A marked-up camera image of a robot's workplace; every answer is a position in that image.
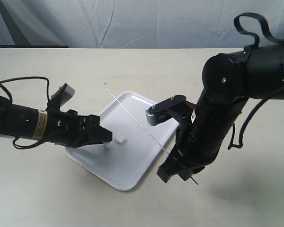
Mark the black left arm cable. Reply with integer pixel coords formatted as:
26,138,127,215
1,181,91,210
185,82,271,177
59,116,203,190
0,76,51,150

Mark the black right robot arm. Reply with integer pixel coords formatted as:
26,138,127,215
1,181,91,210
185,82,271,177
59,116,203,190
153,44,284,182

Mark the thin metal skewer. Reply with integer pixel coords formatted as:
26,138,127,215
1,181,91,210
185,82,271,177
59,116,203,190
105,87,199,185

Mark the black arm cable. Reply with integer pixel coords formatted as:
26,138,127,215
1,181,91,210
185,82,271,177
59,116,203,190
228,13,284,150
0,76,51,150

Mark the white rectangular plastic tray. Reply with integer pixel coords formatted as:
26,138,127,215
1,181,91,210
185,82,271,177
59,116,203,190
65,91,178,192

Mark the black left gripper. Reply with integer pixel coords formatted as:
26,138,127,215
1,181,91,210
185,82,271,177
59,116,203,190
44,104,113,148

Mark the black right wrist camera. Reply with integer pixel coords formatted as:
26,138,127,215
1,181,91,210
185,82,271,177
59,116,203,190
145,95,186,126

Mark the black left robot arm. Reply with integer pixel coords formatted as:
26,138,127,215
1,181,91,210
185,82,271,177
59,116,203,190
0,96,113,148

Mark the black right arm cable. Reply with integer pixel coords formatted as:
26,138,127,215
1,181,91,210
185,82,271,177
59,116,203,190
228,13,284,150

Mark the white marshmallow piece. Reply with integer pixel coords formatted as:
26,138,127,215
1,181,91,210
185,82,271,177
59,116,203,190
114,134,126,144
103,141,113,150

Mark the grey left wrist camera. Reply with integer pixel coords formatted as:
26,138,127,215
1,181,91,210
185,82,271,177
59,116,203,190
49,83,75,109

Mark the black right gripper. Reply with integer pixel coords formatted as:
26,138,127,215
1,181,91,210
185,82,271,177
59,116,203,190
157,124,218,183

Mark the grey wrinkled backdrop curtain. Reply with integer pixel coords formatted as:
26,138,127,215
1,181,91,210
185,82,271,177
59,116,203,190
0,0,284,49

